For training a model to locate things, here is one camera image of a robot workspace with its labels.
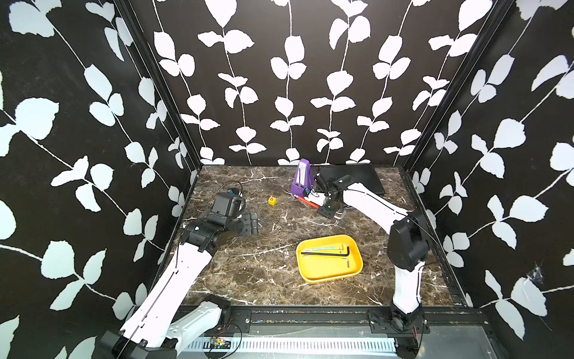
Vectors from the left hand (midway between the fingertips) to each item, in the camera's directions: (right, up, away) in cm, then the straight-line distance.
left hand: (248, 218), depth 75 cm
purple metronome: (+20, +14, +23) cm, 33 cm away
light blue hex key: (+27, -15, +16) cm, 35 cm away
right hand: (+28, +3, +18) cm, 33 cm away
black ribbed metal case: (+55, +17, +47) cm, 74 cm away
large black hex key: (+37, -17, +15) cm, 44 cm away
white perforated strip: (+24, -40, -4) cm, 47 cm away
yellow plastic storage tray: (+30, -18, +13) cm, 37 cm away
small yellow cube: (+5, +4, +30) cm, 30 cm away
